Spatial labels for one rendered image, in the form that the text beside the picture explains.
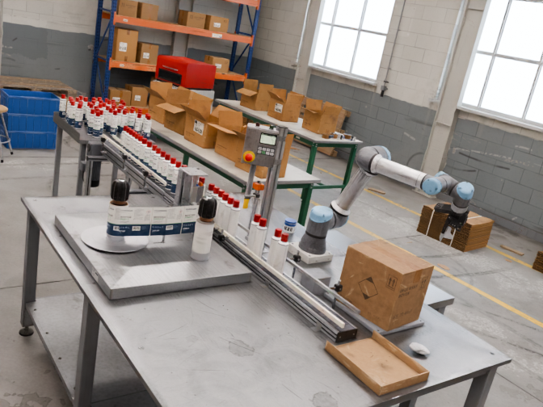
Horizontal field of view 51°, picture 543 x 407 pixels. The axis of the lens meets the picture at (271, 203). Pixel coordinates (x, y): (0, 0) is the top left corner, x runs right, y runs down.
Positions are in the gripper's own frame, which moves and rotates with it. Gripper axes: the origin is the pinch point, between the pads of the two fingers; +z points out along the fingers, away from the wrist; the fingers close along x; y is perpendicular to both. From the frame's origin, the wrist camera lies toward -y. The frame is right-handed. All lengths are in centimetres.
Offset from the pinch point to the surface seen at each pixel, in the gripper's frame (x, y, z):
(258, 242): -67, -67, -10
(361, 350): -92, 3, -24
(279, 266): -73, -50, -13
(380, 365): -94, 13, -27
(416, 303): -54, 9, -13
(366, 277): -62, -13, -24
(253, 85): 304, -377, 286
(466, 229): 230, -24, 268
